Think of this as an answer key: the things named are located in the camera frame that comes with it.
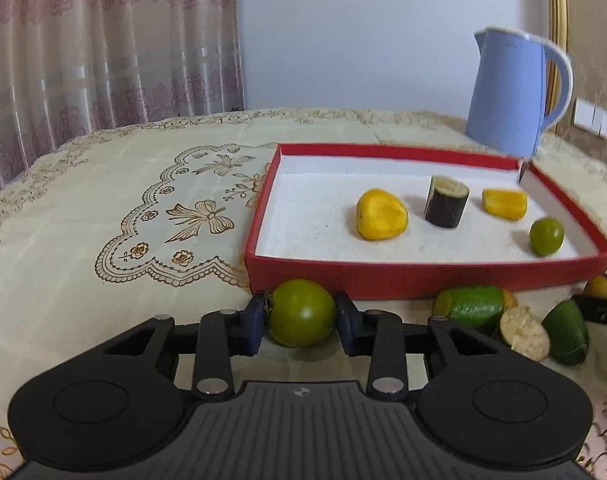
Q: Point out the dark green round lime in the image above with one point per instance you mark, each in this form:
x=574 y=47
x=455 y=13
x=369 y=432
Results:
x=566 y=332

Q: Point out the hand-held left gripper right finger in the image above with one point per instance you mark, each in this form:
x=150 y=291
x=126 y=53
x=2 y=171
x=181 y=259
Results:
x=344 y=322

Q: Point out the green cucumber chunk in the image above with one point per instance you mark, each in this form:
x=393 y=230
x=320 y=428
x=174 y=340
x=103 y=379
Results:
x=473 y=305

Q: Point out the blue electric kettle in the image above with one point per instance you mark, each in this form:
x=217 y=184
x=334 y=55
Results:
x=508 y=95

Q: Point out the white wall switch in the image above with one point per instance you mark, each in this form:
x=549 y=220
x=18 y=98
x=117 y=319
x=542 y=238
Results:
x=591 y=117

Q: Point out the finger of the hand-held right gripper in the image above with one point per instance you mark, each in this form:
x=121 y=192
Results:
x=601 y=307

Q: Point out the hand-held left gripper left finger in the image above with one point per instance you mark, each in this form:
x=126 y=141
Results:
x=256 y=322

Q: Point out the red shallow cardboard box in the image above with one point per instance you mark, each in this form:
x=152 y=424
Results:
x=323 y=220

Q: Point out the yellow bell pepper piece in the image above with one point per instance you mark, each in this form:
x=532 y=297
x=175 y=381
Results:
x=506 y=204

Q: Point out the yellow mango chunk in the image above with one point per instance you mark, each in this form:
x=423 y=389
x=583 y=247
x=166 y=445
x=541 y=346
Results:
x=381 y=215

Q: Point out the dark sugarcane piece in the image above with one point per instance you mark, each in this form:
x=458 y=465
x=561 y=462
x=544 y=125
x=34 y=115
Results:
x=443 y=205

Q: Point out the green tomato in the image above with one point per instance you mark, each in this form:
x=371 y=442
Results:
x=546 y=237
x=301 y=312

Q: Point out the gold curved wall moulding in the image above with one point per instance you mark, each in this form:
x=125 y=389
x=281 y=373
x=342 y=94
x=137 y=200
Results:
x=558 y=0

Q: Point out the small yellow round citrus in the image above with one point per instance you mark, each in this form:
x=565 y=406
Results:
x=599 y=287

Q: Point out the cut eggplant chunk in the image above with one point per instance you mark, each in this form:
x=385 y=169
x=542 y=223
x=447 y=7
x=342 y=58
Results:
x=523 y=332

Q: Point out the pink patterned curtain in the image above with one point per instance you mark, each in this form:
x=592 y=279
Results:
x=83 y=60

